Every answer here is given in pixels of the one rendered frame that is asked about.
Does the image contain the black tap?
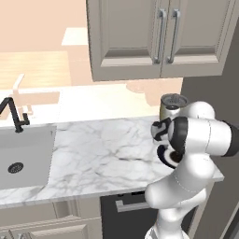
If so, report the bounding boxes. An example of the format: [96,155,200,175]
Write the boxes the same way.
[0,96,32,134]

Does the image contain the beige base cupboard door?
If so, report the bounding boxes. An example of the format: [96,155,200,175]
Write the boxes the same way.
[0,214,104,239]

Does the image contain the grey sink basin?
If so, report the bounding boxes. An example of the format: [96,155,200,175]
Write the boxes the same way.
[0,122,58,191]

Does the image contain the black dishwasher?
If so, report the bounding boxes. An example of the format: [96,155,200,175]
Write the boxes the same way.
[99,190,200,239]

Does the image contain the dark grey tall unit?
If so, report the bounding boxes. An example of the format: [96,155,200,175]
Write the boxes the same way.
[179,17,239,239]

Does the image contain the silver cupboard door handle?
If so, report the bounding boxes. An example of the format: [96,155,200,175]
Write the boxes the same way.
[166,7,182,65]
[153,7,168,65]

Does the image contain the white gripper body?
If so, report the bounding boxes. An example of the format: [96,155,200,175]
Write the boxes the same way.
[150,118,172,145]

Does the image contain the silver dishwasher handle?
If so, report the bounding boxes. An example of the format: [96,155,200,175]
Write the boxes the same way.
[115,199,151,214]

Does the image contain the beige wall cupboard door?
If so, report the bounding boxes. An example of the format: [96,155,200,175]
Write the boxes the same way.
[160,0,239,79]
[86,0,171,82]

